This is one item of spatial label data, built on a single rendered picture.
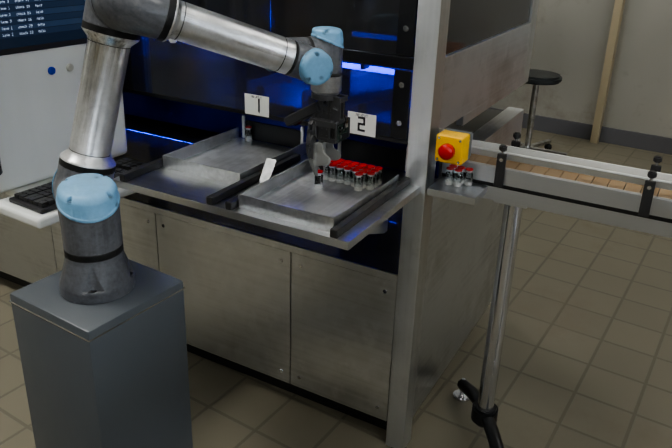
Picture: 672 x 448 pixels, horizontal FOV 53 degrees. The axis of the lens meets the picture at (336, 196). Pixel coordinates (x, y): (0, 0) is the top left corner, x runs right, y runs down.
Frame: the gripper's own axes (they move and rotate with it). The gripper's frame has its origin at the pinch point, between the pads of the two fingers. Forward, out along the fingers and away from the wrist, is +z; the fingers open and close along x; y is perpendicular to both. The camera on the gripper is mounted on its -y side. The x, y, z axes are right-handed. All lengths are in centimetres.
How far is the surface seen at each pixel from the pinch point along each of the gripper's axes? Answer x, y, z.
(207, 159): 1.2, -36.8, 5.2
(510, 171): 27, 42, 0
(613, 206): 27, 68, 4
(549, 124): 406, -24, 87
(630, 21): 405, 22, 1
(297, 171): 3.8, -8.3, 3.7
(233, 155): 8.2, -33.0, 5.2
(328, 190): -0.3, 3.7, 5.2
